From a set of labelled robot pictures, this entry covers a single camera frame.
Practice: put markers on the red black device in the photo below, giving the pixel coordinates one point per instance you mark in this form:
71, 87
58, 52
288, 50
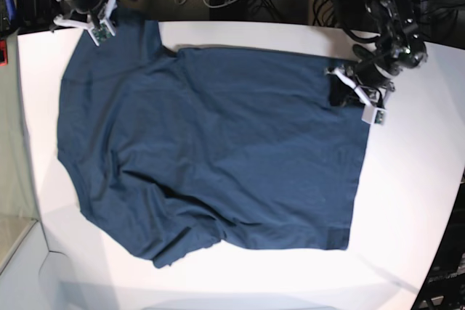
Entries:
3, 53

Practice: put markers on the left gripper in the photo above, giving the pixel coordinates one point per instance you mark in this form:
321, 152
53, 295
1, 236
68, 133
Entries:
398, 46

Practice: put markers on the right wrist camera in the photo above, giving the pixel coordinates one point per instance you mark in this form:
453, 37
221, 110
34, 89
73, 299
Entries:
102, 33

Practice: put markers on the blue handled tool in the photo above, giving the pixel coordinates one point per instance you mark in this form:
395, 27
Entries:
11, 10

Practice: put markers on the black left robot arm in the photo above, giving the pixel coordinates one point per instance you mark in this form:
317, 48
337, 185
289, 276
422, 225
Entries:
396, 47

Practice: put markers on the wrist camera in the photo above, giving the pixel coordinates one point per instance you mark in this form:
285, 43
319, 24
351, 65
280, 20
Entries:
373, 115
102, 33

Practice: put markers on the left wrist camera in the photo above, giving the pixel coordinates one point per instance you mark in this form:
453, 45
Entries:
373, 115

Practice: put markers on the dark blue t-shirt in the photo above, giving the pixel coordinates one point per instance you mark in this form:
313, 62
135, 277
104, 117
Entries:
175, 151

